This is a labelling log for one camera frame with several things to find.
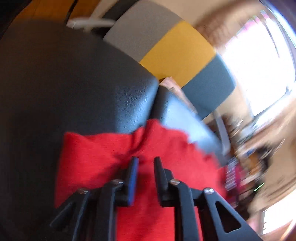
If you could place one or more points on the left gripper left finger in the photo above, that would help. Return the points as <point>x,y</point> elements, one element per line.
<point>91,214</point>

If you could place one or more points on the pink printed cushion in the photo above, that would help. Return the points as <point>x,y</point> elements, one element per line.
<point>170,84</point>

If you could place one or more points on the grey yellow blue armchair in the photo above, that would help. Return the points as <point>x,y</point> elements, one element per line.
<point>167,46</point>

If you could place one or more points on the wooden wardrobe doors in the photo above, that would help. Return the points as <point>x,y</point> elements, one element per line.
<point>55,10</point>

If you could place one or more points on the wooden side shelf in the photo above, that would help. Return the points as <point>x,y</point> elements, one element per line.
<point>254,149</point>

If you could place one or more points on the patterned beige curtain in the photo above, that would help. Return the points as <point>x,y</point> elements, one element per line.
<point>219,26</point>

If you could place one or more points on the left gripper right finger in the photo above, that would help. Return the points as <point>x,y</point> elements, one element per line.
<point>199,214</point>

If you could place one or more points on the black rolled mat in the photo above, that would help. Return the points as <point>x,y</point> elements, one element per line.
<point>113,10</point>

